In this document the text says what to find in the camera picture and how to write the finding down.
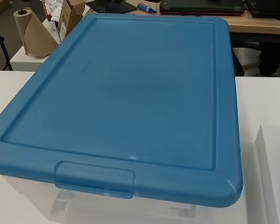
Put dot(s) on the blue plastic lid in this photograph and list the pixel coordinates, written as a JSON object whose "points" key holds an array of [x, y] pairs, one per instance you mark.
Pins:
{"points": [[130, 93]]}

